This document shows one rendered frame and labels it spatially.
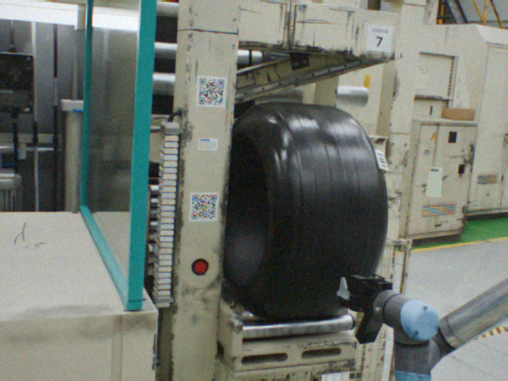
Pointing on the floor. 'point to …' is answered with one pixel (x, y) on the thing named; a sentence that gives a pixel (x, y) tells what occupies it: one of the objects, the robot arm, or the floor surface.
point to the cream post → (199, 303)
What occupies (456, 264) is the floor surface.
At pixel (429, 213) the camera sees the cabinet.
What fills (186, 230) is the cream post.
